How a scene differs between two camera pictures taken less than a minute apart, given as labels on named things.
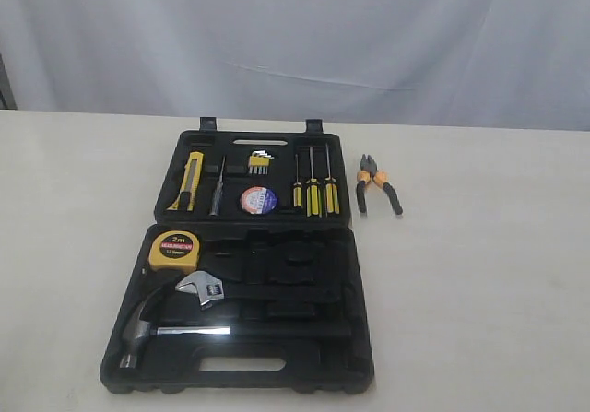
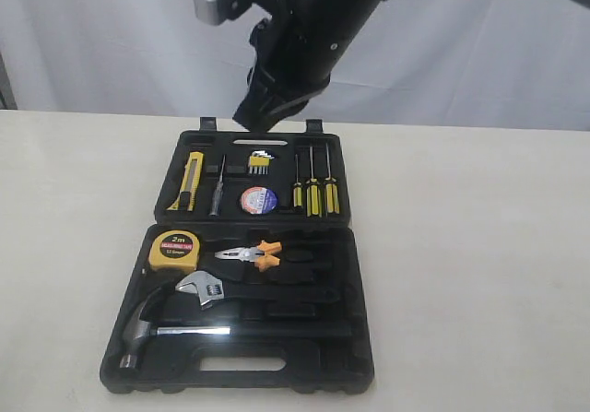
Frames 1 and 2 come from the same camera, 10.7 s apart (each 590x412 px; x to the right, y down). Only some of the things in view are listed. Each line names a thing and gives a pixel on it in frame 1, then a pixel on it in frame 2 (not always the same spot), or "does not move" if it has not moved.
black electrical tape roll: x=258 y=200 does not move
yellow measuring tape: x=174 y=251 does not move
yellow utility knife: x=190 y=184 does not move
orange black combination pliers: x=368 y=169 -> x=260 y=254
